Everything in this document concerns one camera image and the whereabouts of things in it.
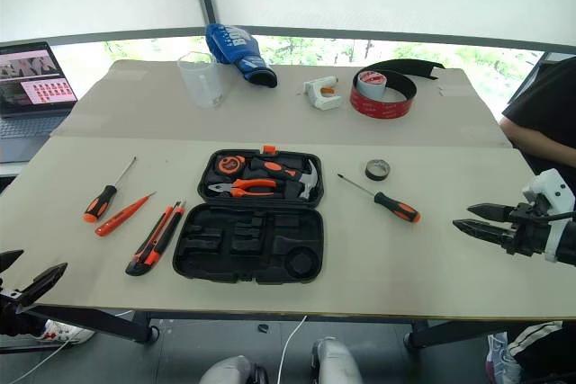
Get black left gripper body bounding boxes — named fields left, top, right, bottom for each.
left=0, top=278, right=29, bottom=338

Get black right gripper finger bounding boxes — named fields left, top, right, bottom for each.
left=451, top=218, right=516, bottom=251
left=466, top=202, right=515, bottom=223

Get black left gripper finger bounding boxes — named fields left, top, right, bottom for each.
left=17, top=262, right=69, bottom=309
left=0, top=248, right=25, bottom=274

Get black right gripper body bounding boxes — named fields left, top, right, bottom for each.
left=503, top=201, right=554, bottom=258

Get screwdriver black orange handle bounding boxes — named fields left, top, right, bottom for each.
left=83, top=156, right=138, bottom=224
left=337, top=172, right=423, bottom=225

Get orange voltage tester pen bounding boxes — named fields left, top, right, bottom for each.
left=94, top=191, right=158, bottom=237

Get orange black utility knife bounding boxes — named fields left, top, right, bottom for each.
left=125, top=200, right=187, bottom=277

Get small black tape roll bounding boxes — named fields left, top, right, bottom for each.
left=364, top=158, right=392, bottom=182

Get black tool case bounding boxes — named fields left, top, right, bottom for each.
left=172, top=145, right=326, bottom=286

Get white red sneaker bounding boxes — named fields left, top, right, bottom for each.
left=37, top=319, right=96, bottom=344

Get black table leg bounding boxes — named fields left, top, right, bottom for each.
left=24, top=304, right=160, bottom=345

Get gray side table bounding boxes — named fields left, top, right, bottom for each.
left=0, top=159, right=29, bottom=199

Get black trouser leg white stripes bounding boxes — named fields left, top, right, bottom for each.
left=507, top=319, right=576, bottom=384

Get person in black shirt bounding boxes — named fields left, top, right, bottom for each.
left=499, top=56, right=576, bottom=178

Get gray sneaker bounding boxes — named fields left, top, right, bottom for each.
left=484, top=332, right=523, bottom=384

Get large black red tape coil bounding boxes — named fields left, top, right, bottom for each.
left=349, top=58, right=446, bottom=121

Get gray tape roll red core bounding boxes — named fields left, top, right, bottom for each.
left=355, top=69, right=390, bottom=100

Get open gray laptop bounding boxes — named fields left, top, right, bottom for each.
left=0, top=40, right=80, bottom=165

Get silver robot right leg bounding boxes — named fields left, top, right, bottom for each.
left=311, top=335, right=364, bottom=384

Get silver robot leg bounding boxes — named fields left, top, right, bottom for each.
left=199, top=353, right=254, bottom=384
left=311, top=335, right=364, bottom=384

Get silver robot left leg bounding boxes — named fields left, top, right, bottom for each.
left=199, top=353, right=254, bottom=384

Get white plastic clamp orange part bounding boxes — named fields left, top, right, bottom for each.
left=302, top=75, right=342, bottom=112

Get orange black tape measure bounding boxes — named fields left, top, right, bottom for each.
left=214, top=155, right=247, bottom=175

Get clear plastic measuring cup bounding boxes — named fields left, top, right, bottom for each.
left=176, top=51, right=225, bottom=110

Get blue crumpled bag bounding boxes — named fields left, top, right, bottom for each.
left=204, top=22, right=279, bottom=89

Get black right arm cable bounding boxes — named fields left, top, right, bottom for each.
left=534, top=210, right=576, bottom=225

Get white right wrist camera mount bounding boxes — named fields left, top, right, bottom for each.
left=521, top=168, right=576, bottom=264

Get white floor cable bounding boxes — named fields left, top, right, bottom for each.
left=275, top=315, right=310, bottom=384
left=0, top=308, right=137, bottom=384

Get claw hammer black orange handle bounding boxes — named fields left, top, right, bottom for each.
left=250, top=156, right=320, bottom=201

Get orange handled pliers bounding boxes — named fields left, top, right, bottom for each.
left=207, top=177, right=278, bottom=199

